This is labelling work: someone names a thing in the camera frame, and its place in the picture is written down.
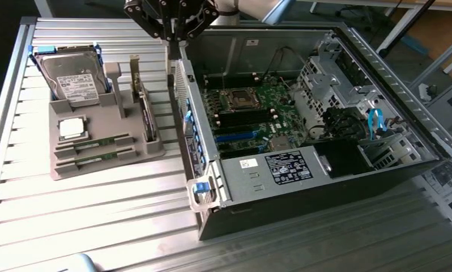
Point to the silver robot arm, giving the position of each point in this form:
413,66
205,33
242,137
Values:
249,8

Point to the black RAM slot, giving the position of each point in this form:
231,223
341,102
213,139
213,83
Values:
245,119
243,112
246,123
245,115

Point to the green RAM stick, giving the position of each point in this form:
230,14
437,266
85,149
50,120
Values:
98,160
94,144

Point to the CPU socket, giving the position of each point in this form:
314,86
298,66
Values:
238,98

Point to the green motherboard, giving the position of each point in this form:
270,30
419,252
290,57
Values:
275,105

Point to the silver disk bay cage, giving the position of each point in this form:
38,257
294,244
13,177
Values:
325,85

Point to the black office chair base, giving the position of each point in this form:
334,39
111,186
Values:
357,8

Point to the silver CPU chip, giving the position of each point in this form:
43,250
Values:
73,129

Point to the blue expansion slot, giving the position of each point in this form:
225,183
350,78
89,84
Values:
238,137

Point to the silver chipset heat sink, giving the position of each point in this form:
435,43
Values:
279,143

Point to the black expansion slot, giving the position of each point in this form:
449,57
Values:
245,152

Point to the grey parts rack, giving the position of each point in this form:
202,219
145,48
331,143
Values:
98,167

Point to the grey power supply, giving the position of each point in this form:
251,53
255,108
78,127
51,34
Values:
249,175

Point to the cardboard box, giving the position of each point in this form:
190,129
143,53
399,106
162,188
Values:
430,31

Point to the black plastic shroud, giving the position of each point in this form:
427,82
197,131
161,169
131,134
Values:
343,158

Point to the black open PC case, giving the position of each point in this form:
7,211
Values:
325,204

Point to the grey computer box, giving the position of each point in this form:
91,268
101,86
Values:
451,113

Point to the printed paper sheets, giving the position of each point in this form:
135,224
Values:
451,184

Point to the light blue object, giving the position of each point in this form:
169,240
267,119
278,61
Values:
73,263

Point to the hard disk in blue bracket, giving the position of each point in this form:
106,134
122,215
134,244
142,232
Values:
73,76

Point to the graphics card with metal bracket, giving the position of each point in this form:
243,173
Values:
145,107

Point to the white desk frame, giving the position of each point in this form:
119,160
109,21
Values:
401,5

